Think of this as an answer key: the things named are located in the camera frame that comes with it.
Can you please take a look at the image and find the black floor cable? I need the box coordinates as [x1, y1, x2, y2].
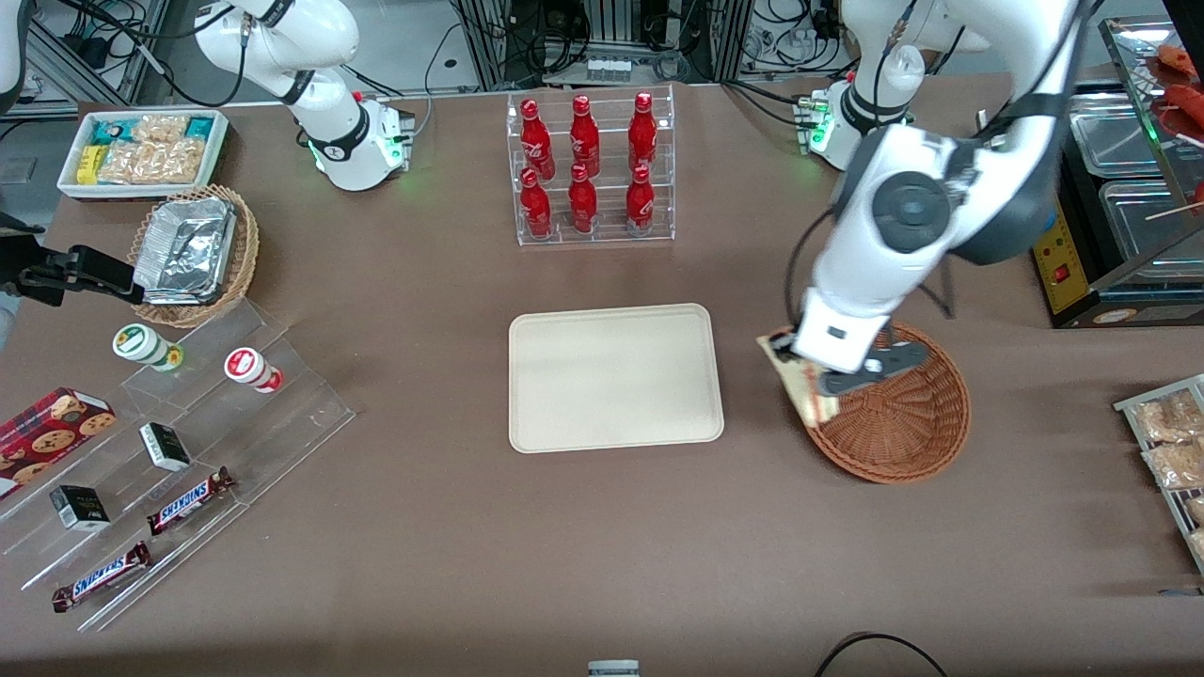
[814, 632, 951, 677]

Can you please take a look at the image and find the red lidded yogurt cup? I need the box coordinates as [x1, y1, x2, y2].
[224, 347, 284, 394]

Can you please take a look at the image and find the clear acrylic stepped stand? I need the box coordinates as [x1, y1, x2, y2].
[0, 299, 356, 633]

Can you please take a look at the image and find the black food warmer machine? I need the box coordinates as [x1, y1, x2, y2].
[976, 15, 1204, 330]

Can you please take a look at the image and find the small clear nut bag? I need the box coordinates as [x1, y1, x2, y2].
[132, 114, 190, 145]

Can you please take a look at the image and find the red cola bottle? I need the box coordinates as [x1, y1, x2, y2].
[569, 94, 601, 176]
[628, 91, 658, 173]
[626, 165, 656, 236]
[519, 167, 553, 239]
[519, 98, 557, 180]
[568, 164, 599, 235]

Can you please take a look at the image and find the green lidded yogurt cup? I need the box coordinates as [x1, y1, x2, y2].
[112, 323, 185, 372]

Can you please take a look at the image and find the triangular sandwich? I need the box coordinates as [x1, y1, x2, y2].
[757, 333, 842, 430]

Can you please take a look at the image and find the white rectangular snack bin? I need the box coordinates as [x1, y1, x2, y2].
[56, 109, 230, 203]

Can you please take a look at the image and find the clear acrylic bottle rack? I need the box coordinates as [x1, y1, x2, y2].
[506, 85, 676, 247]

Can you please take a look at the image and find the small black carton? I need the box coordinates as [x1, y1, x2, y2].
[49, 485, 111, 532]
[139, 422, 192, 472]

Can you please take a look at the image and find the metal wire rack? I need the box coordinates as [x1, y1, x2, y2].
[1114, 374, 1204, 576]

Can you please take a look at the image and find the light woven wicker basket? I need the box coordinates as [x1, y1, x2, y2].
[126, 184, 261, 329]

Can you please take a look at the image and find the large clear nut bag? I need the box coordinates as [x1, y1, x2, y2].
[98, 138, 207, 185]

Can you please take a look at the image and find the aluminium equipment frame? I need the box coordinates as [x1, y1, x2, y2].
[450, 0, 755, 91]

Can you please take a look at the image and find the red chocolate cookie box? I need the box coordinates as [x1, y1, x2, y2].
[0, 386, 119, 500]

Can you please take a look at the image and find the brown snickers bar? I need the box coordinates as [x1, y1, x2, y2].
[52, 542, 152, 613]
[147, 467, 236, 537]

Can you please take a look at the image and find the steel warmer pan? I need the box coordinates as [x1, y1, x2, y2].
[1066, 92, 1172, 181]
[1099, 177, 1204, 266]

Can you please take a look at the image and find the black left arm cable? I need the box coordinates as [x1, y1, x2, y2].
[786, 202, 958, 325]

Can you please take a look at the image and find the beige plastic serving tray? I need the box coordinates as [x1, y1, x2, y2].
[509, 303, 725, 454]

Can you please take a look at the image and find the round brown wicker basket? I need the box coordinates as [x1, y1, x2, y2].
[795, 318, 972, 485]

